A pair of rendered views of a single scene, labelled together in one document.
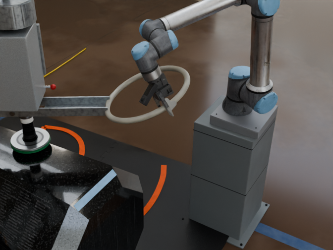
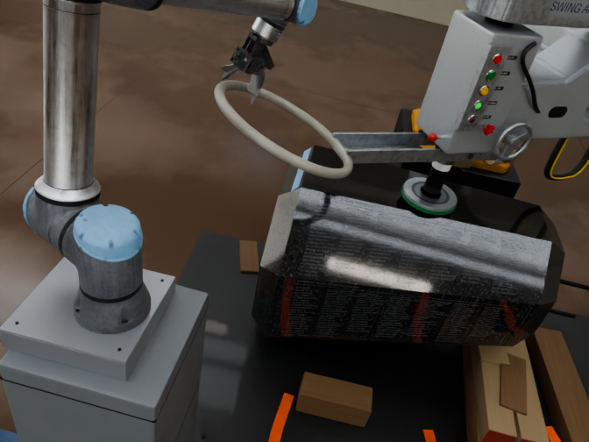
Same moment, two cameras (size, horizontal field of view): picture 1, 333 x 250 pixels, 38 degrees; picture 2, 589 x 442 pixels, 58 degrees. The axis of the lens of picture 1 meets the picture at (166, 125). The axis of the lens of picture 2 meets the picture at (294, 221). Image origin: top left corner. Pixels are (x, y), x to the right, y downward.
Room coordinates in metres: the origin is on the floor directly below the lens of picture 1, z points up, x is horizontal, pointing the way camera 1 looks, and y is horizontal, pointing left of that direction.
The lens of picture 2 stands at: (3.57, -0.48, 2.00)
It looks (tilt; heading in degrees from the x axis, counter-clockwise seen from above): 37 degrees down; 153
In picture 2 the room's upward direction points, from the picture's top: 12 degrees clockwise
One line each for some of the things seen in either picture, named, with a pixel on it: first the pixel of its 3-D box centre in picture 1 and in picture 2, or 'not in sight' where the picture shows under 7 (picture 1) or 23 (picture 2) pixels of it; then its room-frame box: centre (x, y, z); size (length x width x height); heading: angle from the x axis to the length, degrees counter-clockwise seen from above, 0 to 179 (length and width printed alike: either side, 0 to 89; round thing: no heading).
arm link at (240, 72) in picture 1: (241, 82); (107, 248); (2.56, -0.45, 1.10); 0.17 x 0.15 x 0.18; 31
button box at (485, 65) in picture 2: (34, 49); (481, 89); (2.32, 0.70, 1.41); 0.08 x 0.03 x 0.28; 91
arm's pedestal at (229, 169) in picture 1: (230, 168); (118, 413); (2.58, -0.44, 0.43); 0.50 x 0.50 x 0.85; 59
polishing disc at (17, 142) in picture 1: (30, 139); (429, 193); (2.21, 0.77, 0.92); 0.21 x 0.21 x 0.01
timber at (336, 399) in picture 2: not in sight; (334, 399); (2.50, 0.43, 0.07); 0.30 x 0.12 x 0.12; 61
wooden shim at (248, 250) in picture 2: not in sight; (248, 256); (1.52, 0.33, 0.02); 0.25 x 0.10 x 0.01; 167
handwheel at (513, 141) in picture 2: not in sight; (507, 136); (2.32, 0.89, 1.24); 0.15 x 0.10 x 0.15; 91
